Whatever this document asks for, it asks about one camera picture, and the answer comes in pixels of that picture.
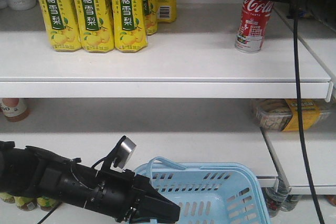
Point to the red coca-cola can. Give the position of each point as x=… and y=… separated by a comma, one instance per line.
x=254, y=19

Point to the clear water bottle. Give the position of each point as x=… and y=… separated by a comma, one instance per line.
x=290, y=203
x=275, y=196

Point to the rear yellow pear drink bottle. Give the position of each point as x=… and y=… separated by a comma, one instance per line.
x=150, y=14

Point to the white metal shelving unit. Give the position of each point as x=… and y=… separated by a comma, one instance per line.
x=186, y=96

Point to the light blue plastic basket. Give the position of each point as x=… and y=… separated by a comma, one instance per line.
x=208, y=192

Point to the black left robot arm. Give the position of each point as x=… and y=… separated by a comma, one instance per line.
x=34, y=172

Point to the green tea bottle bottom shelf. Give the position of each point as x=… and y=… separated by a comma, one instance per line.
x=25, y=203

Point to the orange juice bottle lower shelf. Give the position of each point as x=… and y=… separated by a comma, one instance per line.
x=14, y=109

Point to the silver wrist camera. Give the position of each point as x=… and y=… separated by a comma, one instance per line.
x=123, y=152

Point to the clear cookie box yellow label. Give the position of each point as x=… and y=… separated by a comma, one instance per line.
x=282, y=114

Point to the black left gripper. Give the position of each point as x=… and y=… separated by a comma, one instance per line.
x=128, y=196

